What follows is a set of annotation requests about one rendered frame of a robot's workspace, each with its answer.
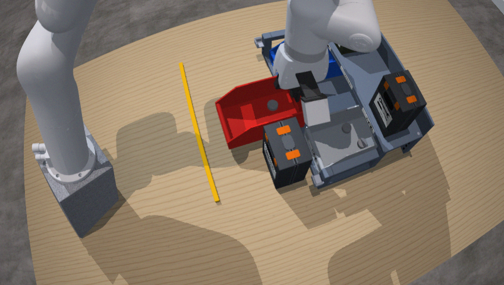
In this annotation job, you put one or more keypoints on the blue open bin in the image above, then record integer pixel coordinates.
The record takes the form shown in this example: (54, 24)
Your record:
(333, 70)

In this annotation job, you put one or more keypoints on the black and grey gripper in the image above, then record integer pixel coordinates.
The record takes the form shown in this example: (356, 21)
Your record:
(285, 68)

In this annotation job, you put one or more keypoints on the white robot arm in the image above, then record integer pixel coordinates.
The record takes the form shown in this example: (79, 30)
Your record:
(46, 61)

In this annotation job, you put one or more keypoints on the red bin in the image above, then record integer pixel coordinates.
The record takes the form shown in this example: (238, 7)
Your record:
(243, 111)

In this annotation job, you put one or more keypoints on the olive green tool case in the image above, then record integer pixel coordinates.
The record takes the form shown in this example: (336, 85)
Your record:
(344, 50)

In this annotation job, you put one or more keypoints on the grey open bin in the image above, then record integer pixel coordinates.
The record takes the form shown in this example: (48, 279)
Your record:
(329, 145)

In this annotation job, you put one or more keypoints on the yellow bar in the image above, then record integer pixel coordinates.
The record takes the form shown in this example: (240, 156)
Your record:
(196, 130)

